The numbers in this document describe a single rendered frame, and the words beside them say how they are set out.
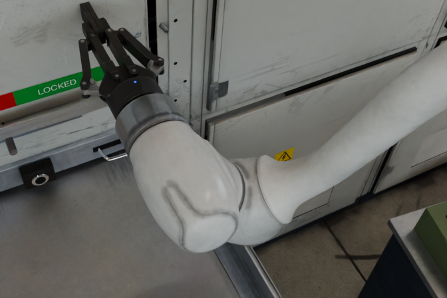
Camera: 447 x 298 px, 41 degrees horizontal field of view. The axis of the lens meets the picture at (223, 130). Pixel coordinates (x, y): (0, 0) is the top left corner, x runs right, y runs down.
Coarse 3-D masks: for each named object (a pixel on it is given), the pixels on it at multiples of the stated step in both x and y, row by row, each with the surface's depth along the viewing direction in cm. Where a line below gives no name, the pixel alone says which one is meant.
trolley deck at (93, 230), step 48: (0, 192) 118; (48, 192) 118; (96, 192) 119; (0, 240) 111; (48, 240) 112; (96, 240) 112; (144, 240) 113; (0, 288) 105; (48, 288) 106; (96, 288) 106; (144, 288) 107; (192, 288) 108
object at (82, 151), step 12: (108, 132) 119; (72, 144) 116; (84, 144) 117; (96, 144) 119; (108, 144) 121; (120, 144) 122; (36, 156) 114; (48, 156) 115; (60, 156) 116; (72, 156) 118; (84, 156) 120; (96, 156) 121; (0, 168) 112; (12, 168) 112; (60, 168) 119; (0, 180) 113; (12, 180) 115
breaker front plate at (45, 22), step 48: (0, 0) 87; (48, 0) 91; (96, 0) 95; (144, 0) 99; (0, 48) 93; (48, 48) 97; (48, 96) 105; (96, 96) 111; (0, 144) 108; (48, 144) 114
